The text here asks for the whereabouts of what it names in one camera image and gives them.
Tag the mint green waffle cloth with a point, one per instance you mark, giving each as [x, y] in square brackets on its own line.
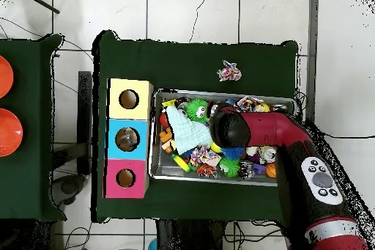
[187, 130]

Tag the orange striped tiger toy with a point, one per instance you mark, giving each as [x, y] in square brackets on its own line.
[206, 171]

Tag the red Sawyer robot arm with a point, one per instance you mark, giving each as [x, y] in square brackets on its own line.
[281, 132]

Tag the wooden box with three holes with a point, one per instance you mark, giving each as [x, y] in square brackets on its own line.
[115, 144]

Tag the green fuzzy toy with eyes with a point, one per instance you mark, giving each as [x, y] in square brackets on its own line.
[198, 109]

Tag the red ball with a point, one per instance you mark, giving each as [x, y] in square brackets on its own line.
[163, 120]

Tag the orange plastic building block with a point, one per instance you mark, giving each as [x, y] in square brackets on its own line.
[167, 140]

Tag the yellow cheese wedge toy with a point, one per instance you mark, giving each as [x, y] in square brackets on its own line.
[168, 104]

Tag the yellow ball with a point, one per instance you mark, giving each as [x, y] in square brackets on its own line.
[215, 147]
[263, 108]

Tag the blue spiky ball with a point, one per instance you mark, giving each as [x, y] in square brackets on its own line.
[233, 154]

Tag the crushed silver can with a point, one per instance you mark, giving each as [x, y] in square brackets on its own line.
[268, 154]

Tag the small orange basketball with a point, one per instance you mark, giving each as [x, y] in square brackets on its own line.
[270, 170]

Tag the side table with green cloth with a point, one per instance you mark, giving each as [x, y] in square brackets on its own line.
[29, 168]

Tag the orange bowl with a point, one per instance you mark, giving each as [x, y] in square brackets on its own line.
[9, 132]
[4, 77]

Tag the black rod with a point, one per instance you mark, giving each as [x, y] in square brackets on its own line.
[38, 1]

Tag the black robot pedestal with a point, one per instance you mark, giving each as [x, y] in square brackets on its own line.
[187, 238]

